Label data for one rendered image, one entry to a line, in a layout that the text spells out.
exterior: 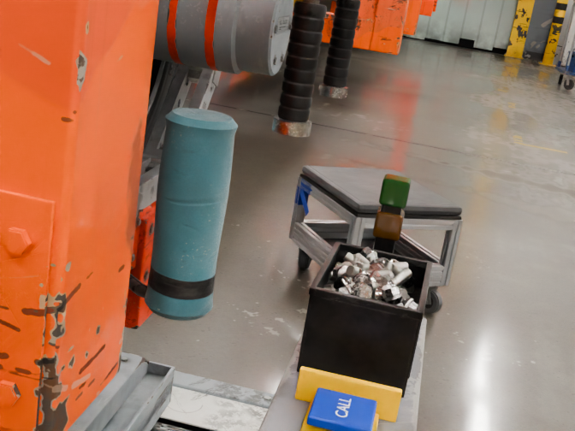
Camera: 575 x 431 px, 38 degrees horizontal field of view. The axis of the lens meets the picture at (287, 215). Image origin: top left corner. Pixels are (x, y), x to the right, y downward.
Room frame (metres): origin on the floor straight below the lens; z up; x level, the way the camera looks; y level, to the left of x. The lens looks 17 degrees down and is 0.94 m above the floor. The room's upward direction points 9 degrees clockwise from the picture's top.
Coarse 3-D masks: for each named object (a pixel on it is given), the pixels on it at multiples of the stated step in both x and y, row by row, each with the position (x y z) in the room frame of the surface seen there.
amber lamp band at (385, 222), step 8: (376, 216) 1.18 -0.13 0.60; (384, 216) 1.18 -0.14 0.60; (392, 216) 1.18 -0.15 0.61; (400, 216) 1.17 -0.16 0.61; (376, 224) 1.18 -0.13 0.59; (384, 224) 1.18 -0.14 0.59; (392, 224) 1.17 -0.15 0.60; (400, 224) 1.17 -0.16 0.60; (376, 232) 1.18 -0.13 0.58; (384, 232) 1.18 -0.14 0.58; (392, 232) 1.17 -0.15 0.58; (400, 232) 1.18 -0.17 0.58
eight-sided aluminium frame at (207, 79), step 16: (176, 80) 1.36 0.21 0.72; (192, 80) 1.39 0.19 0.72; (208, 80) 1.36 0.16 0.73; (176, 96) 1.34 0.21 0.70; (208, 96) 1.36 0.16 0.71; (160, 112) 1.31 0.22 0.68; (160, 128) 1.29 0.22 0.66; (160, 144) 1.28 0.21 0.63; (144, 160) 1.22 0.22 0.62; (160, 160) 1.24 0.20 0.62; (144, 176) 1.13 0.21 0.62; (144, 192) 1.10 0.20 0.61; (144, 208) 1.10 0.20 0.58
